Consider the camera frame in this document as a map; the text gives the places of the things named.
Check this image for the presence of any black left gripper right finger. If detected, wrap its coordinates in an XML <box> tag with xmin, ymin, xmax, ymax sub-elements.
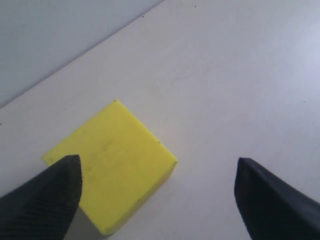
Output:
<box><xmin>234</xmin><ymin>157</ymin><xmax>320</xmax><ymax>240</ymax></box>

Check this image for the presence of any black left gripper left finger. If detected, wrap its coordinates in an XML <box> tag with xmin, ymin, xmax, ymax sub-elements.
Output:
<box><xmin>0</xmin><ymin>155</ymin><xmax>83</xmax><ymax>240</ymax></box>

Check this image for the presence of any yellow cube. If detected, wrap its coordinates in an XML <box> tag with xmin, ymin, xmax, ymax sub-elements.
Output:
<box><xmin>42</xmin><ymin>100</ymin><xmax>178</xmax><ymax>236</ymax></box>

